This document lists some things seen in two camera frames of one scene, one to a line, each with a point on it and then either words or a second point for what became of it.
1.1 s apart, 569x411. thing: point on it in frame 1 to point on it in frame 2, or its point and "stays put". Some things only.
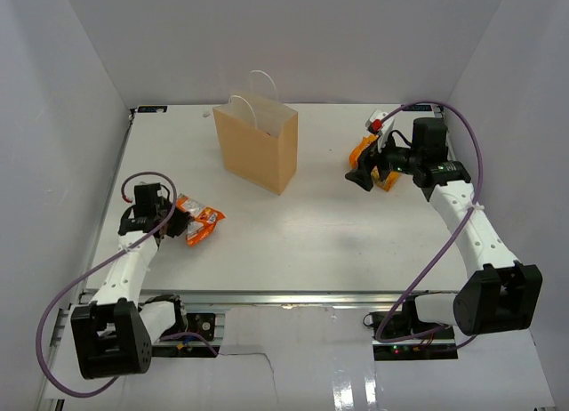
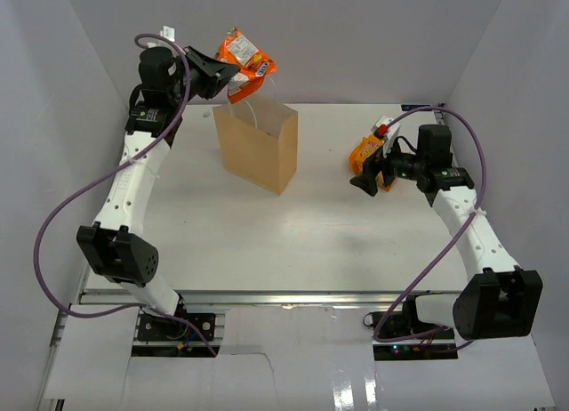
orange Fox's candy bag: x=204 y=219 to x=236 y=50
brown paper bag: x=259 y=135 stays put
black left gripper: x=183 y=220 to x=211 y=68
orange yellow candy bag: x=388 y=183 stays put
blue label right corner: x=416 y=108 stays put
